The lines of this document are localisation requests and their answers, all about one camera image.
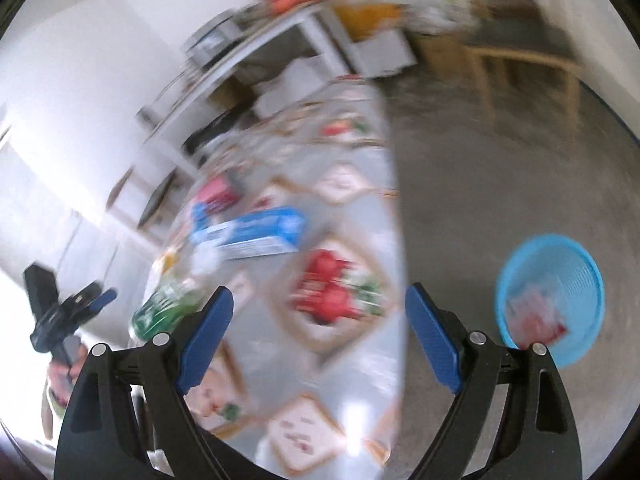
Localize red snack bag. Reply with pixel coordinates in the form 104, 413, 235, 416
506, 274, 572, 352

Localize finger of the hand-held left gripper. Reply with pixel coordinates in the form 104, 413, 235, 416
74, 283, 119, 312

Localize white box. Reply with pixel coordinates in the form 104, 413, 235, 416
350, 27, 419, 77

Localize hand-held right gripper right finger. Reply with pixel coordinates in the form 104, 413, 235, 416
404, 282, 584, 480

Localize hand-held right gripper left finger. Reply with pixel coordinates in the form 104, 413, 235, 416
54, 285, 252, 480

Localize white cloth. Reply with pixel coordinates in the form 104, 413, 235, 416
254, 56, 327, 117

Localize wooden chair black seat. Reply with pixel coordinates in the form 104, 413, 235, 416
459, 0, 584, 134

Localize black cloth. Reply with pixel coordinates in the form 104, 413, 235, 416
184, 109, 252, 157

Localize green label bottle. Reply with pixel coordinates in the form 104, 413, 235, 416
129, 247, 227, 342

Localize blue cardboard box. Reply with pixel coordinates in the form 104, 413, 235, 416
189, 205, 308, 262

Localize yellow bag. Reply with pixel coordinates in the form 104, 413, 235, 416
334, 3, 402, 42

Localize brown cardboard box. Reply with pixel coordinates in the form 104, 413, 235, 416
415, 30, 477, 79

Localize blue plastic wastebasket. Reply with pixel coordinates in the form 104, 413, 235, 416
494, 233, 607, 368

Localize red drink can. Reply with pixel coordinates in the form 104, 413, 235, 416
192, 175, 242, 212

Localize steel rice cooker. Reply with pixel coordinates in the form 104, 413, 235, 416
186, 14, 239, 67

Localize person's left hand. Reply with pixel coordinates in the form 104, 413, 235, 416
46, 355, 81, 408

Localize fruit printed tablecloth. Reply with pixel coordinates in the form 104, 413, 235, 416
127, 77, 409, 477

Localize white side table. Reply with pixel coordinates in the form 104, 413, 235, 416
136, 4, 362, 162

